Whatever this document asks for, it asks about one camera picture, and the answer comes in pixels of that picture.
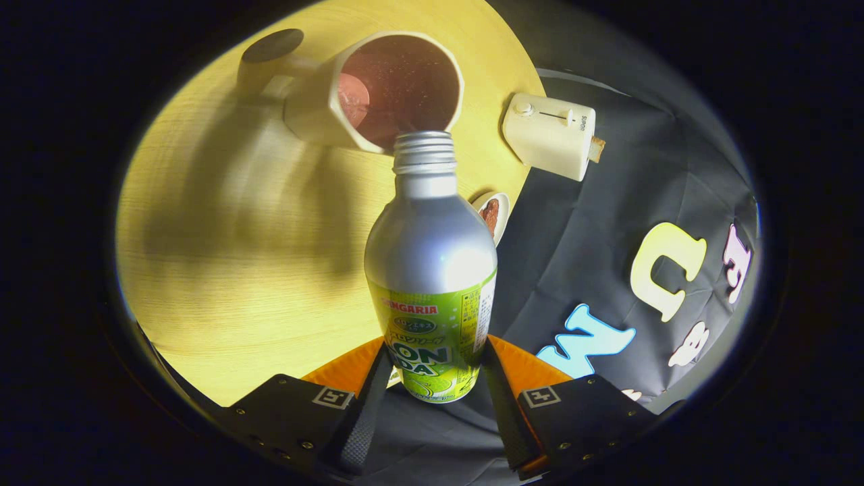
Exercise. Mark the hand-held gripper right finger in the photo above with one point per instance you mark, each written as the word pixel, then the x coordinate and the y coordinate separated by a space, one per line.
pixel 507 422

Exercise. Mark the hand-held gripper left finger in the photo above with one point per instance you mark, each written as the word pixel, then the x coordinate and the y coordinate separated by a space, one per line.
pixel 364 422

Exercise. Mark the silver bottle with green label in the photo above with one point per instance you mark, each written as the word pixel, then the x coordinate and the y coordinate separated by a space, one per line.
pixel 432 256

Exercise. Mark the black backdrop cloth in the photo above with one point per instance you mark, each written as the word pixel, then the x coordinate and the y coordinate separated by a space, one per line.
pixel 574 236

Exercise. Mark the wooden table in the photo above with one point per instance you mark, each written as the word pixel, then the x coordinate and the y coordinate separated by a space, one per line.
pixel 236 270

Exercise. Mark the white round plate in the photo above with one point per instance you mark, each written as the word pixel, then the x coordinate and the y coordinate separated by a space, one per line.
pixel 503 219

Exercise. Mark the brown meat piece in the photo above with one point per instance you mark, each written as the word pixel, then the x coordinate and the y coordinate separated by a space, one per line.
pixel 489 214

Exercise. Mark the toast slice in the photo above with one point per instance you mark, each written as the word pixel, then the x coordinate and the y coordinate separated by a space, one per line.
pixel 597 149

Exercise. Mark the white toaster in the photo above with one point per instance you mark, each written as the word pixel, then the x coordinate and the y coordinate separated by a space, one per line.
pixel 547 135

